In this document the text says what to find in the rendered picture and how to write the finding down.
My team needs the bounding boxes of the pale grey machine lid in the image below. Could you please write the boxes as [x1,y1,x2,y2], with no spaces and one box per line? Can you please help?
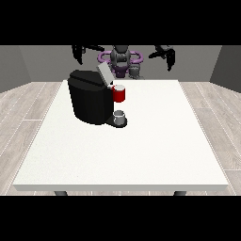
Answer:
[96,61,114,86]

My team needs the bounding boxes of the small grey cup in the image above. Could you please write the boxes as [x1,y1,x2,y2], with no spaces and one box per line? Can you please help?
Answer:
[112,109,127,126]

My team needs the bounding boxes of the grey robot trunk purple rings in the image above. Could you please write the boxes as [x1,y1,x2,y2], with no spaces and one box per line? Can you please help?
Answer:
[97,45,146,80]

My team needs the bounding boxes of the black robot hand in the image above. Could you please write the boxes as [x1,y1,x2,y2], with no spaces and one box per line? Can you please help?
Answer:
[71,45,106,66]
[148,45,177,72]

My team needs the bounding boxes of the red pod holder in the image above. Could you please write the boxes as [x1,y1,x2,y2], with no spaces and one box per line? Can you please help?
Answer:
[111,85,127,104]

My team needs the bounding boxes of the black coffee machine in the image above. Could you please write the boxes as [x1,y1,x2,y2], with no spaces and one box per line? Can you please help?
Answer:
[67,69,128,128]

